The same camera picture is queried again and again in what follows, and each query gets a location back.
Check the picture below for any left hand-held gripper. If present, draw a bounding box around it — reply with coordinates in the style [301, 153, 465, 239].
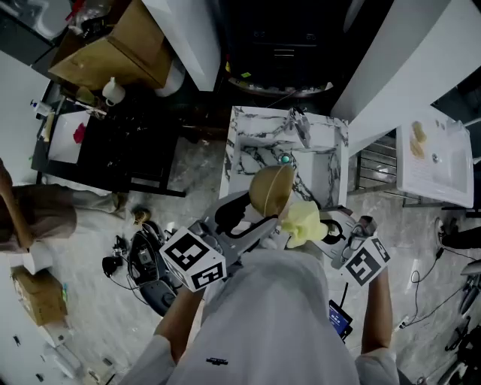
[159, 189, 282, 293]

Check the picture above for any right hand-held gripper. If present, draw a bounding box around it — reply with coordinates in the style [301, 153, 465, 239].
[318, 205, 391, 287]

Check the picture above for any yellow cloth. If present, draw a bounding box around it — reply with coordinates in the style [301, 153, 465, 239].
[280, 201, 328, 249]

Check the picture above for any tan bowl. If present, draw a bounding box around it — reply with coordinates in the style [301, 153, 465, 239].
[249, 164, 295, 218]

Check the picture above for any person's left forearm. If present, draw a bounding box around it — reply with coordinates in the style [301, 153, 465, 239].
[154, 287, 206, 364]

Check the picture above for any person's right forearm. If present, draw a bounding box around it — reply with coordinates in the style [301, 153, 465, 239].
[360, 268, 394, 354]

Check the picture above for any person's white shoe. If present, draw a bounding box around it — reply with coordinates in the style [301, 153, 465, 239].
[261, 232, 283, 250]

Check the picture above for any marble sink cabinet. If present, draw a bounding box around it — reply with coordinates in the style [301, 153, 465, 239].
[219, 105, 349, 211]

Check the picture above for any metal towel rack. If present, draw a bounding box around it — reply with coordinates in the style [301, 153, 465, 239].
[347, 137, 467, 208]

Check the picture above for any black device blue screen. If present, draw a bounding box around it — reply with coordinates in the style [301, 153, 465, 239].
[327, 299, 354, 343]

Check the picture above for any person's white shirt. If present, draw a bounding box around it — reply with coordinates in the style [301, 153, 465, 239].
[119, 247, 399, 385]

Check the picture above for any chrome faucet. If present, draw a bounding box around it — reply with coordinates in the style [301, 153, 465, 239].
[287, 107, 312, 148]

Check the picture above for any white ceramic sink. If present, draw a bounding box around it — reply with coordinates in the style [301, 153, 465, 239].
[396, 108, 475, 209]

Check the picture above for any black marble table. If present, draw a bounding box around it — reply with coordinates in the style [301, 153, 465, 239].
[32, 80, 226, 199]

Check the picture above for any black round device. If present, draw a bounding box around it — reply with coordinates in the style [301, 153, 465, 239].
[101, 255, 123, 278]

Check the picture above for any black bicycle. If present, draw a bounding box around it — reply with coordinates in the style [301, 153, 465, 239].
[443, 259, 481, 385]

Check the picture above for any white plastic roll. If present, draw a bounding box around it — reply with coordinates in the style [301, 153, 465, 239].
[153, 62, 187, 98]

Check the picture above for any white mug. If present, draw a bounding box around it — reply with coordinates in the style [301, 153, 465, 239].
[101, 77, 127, 108]

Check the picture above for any white rectangular basin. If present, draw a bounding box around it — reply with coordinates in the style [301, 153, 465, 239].
[47, 111, 91, 165]

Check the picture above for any large cardboard box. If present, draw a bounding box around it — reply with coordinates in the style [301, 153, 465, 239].
[47, 0, 170, 91]

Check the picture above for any small cardboard box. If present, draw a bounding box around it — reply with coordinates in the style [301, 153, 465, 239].
[11, 265, 68, 326]

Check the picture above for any white floor fixture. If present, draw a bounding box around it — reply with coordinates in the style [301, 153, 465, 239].
[37, 325, 82, 379]

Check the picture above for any white pump bottle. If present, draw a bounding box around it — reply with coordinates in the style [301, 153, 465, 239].
[29, 99, 53, 116]

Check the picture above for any clear jug red cap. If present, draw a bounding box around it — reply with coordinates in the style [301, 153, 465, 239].
[67, 0, 110, 35]

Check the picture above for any grey white fixture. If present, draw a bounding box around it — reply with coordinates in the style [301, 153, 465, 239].
[0, 0, 72, 68]

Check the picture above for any black floor cable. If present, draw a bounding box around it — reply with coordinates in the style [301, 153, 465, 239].
[407, 247, 470, 328]

